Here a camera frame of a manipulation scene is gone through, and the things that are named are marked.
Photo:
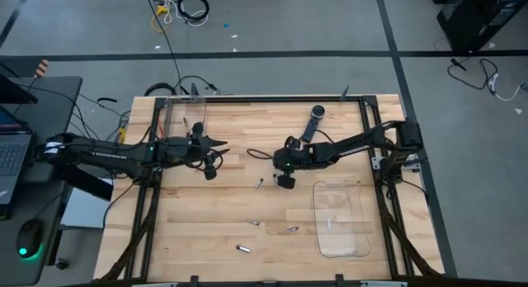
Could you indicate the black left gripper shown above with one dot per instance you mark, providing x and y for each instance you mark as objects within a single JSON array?
[{"x": 177, "y": 149}]

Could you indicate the yellow connector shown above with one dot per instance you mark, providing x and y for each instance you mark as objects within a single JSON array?
[{"x": 122, "y": 135}]

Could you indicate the black aluminium table frame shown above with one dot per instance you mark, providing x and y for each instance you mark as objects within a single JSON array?
[{"x": 264, "y": 99}]

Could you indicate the black computer tower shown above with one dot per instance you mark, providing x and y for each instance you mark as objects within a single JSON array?
[
  {"x": 503, "y": 10},
  {"x": 458, "y": 27}
]

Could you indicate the black flat screen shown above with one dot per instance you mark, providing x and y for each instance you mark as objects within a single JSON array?
[{"x": 16, "y": 93}]

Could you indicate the orange black striped object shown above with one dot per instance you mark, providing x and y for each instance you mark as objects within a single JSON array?
[{"x": 42, "y": 68}]

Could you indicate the black caster wheel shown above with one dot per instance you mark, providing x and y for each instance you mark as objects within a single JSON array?
[{"x": 62, "y": 264}]

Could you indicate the silver black Energizer AAA battery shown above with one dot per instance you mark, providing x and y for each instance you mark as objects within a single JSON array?
[
  {"x": 253, "y": 222},
  {"x": 292, "y": 229},
  {"x": 259, "y": 183}
]

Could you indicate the white panel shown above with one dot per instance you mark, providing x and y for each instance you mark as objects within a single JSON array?
[{"x": 86, "y": 208}]

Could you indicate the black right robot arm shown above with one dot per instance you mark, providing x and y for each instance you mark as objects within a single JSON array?
[{"x": 354, "y": 147}]

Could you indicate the clear plastic bin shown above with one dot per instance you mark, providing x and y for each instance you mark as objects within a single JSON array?
[
  {"x": 342, "y": 237},
  {"x": 177, "y": 114}
]

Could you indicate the black laptop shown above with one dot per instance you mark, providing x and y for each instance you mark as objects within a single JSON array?
[{"x": 12, "y": 155}]

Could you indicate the black desk support bar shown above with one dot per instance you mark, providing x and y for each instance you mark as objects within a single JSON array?
[{"x": 86, "y": 184}]

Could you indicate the silver metal bracket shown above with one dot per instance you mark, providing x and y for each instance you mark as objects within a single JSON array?
[{"x": 377, "y": 163}]

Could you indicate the dark grey desk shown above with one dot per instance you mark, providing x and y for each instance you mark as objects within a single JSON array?
[{"x": 53, "y": 114}]

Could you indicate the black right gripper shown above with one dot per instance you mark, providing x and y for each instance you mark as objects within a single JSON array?
[{"x": 293, "y": 157}]

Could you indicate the black grey handheld device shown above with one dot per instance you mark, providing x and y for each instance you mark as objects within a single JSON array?
[{"x": 317, "y": 112}]

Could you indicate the black computer mouse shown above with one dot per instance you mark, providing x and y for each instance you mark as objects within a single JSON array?
[{"x": 29, "y": 237}]

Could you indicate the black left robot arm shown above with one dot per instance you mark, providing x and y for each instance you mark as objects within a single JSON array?
[{"x": 103, "y": 153}]

